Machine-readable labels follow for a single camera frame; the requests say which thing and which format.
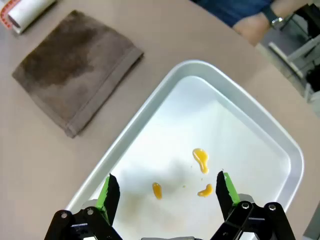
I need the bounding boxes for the person's left hand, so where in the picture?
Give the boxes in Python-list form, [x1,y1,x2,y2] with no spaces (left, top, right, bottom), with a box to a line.
[232,11,272,47]

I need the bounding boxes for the black wristwatch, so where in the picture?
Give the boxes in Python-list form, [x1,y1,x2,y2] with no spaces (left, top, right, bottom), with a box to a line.
[262,6,285,31]

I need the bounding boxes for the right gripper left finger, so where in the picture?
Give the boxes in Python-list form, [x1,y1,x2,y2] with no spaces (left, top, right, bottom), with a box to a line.
[44,173,123,240]

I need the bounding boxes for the brown towel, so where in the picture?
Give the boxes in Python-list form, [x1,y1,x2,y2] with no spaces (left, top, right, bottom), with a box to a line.
[11,9,145,139]

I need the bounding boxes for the blue jeans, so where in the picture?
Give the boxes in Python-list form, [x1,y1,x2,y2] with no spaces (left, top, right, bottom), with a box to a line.
[189,0,272,28]

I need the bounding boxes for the curved orange liquid spill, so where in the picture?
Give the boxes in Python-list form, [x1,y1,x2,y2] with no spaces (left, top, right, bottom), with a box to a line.
[197,183,214,198]

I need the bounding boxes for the large orange liquid spill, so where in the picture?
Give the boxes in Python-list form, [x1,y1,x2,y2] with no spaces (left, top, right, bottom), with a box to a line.
[192,148,210,175]

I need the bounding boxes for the pink and white lint roller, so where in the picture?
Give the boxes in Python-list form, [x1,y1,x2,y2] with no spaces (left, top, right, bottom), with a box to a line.
[0,0,58,35]

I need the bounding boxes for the silver metal tray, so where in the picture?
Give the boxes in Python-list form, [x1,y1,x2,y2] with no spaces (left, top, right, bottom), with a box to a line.
[64,59,305,240]

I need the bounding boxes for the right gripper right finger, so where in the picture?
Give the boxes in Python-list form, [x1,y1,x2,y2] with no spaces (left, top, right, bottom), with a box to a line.
[209,171,298,240]

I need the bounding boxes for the person's left forearm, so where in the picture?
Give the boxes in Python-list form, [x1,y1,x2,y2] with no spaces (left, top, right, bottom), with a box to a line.
[271,0,305,20]

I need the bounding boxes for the oval orange liquid spill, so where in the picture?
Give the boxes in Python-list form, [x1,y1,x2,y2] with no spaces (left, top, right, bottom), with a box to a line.
[152,182,163,200]

